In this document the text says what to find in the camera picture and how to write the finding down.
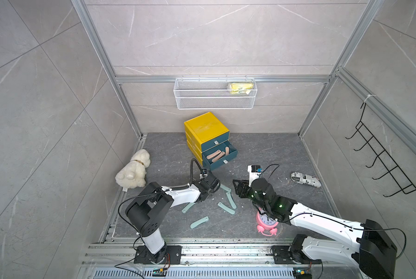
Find teal fruit knife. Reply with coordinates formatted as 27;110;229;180
220;184;231;193
226;192;237;209
217;202;235;215
190;216;209;229
182;203;195;213

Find teal fruit knife bottom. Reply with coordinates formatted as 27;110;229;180
190;216;209;229

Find yellow teal drawer cabinet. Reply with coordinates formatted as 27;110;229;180
184;112;238;170

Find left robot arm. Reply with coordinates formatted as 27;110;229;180
125;171;221;263

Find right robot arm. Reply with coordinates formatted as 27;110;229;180
233;178;397;279

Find pink alarm clock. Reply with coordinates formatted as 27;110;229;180
256;211;279;237

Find white patterned toy shoe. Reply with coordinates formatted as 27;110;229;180
290;172;322;188

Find white plush dog toy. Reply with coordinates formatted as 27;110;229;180
115;149;151;192

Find yellow item in basket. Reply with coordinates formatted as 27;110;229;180
227;83;254;95

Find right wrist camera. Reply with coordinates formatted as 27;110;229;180
247;165;262;187

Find white wire wall basket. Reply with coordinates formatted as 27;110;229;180
173;77;257;110

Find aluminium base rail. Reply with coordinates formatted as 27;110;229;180
75;238;366;279

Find black wire wall hook rack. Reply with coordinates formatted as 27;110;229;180
345;102;416;198

